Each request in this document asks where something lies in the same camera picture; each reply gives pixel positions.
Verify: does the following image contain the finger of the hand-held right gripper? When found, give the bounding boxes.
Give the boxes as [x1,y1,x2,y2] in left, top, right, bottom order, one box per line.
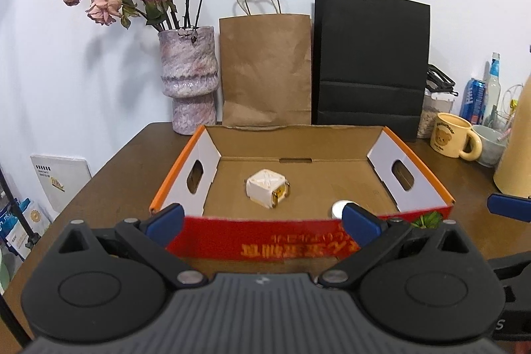
[487,193,531,223]
[487,250,531,283]

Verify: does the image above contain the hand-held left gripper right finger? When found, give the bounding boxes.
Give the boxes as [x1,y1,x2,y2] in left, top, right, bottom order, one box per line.
[317,203,474,289]

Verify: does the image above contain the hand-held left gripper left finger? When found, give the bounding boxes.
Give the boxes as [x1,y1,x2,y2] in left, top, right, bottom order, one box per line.
[58,203,208,289]

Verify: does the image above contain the red orange cardboard box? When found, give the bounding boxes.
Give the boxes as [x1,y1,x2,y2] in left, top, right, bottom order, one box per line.
[149,124,456,264]

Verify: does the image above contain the white round lid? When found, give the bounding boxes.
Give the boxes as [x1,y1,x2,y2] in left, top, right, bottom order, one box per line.
[331,200,353,220]

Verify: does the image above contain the cream thermos jug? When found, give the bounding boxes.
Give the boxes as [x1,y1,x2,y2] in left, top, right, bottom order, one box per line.
[493,70,531,198]

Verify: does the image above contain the grey mug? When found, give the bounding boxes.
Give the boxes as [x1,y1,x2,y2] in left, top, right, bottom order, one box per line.
[471,124,509,168]

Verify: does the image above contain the yellow bear mug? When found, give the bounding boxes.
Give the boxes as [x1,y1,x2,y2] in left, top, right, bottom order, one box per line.
[429,112,484,161]

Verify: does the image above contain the white cube charger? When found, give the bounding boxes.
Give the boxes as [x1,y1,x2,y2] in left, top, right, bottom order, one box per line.
[246,169,292,209]

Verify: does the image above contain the blue drink can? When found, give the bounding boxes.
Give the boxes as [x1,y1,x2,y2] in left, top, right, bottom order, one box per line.
[460,78,487,125]

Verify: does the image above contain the clear glass bottle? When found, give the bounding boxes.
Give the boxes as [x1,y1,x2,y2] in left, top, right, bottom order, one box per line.
[483,52,502,126]

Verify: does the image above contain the clear seed jar black lid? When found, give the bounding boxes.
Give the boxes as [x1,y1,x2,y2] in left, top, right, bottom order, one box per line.
[417,64,459,139]

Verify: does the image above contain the black stand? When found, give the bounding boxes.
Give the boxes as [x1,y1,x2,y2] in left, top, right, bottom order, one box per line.
[0,165,42,261]

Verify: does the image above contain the blue white packets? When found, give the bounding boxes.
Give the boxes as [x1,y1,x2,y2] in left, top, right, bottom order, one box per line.
[0,196,52,257]

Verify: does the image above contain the mottled purple ceramic vase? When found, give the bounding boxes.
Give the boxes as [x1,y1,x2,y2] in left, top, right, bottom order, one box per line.
[158,26,219,136]

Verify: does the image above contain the black paper bag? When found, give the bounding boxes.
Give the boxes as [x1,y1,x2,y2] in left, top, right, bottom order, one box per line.
[313,0,432,143]

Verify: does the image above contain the brown paper bag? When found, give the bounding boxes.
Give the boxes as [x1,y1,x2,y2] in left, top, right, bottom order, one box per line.
[219,0,313,129]

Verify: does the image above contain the gold wire ornament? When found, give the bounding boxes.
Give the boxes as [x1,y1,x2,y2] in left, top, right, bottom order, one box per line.
[501,82,523,131]

